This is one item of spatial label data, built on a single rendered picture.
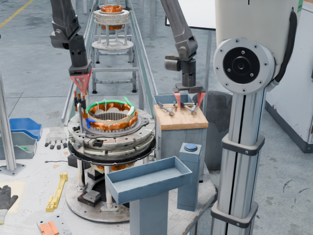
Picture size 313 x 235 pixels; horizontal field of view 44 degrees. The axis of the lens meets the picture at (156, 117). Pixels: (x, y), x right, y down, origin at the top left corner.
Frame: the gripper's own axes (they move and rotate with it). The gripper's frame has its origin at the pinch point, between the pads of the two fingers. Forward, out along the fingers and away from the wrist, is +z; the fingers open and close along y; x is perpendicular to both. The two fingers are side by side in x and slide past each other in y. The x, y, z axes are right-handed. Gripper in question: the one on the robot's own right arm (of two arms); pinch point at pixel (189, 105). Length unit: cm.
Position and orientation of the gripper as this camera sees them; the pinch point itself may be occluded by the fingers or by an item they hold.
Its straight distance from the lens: 161.4
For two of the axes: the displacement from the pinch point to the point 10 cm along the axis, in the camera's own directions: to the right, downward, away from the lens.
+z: 0.4, 9.1, 4.0
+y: -9.9, 1.0, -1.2
